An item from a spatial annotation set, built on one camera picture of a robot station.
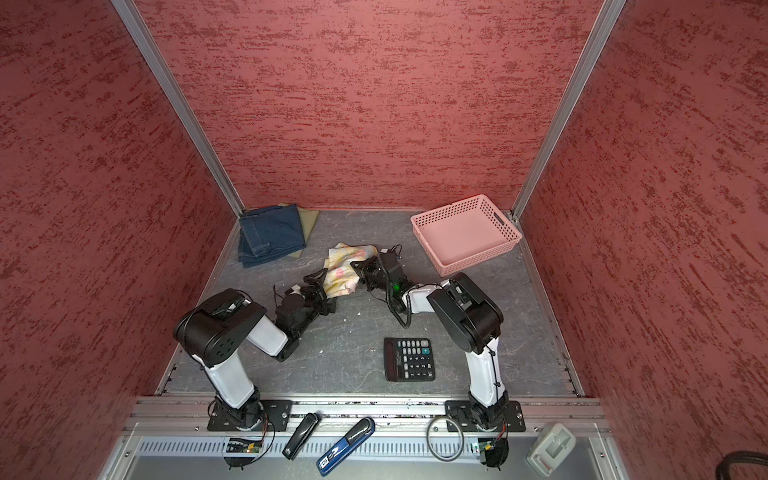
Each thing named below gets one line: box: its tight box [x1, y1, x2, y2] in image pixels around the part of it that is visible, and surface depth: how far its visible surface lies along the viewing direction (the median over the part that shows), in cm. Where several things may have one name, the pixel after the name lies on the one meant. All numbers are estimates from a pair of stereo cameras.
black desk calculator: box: [384, 337, 436, 382], surface depth 83 cm
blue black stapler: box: [316, 417, 376, 477], surface depth 68 cm
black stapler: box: [282, 412, 321, 461], surface depth 70 cm
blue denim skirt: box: [239, 204, 306, 268], surface depth 107 cm
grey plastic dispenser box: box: [526, 422, 577, 478], surface depth 69 cm
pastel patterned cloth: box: [323, 242, 378, 299], surface depth 91 cm
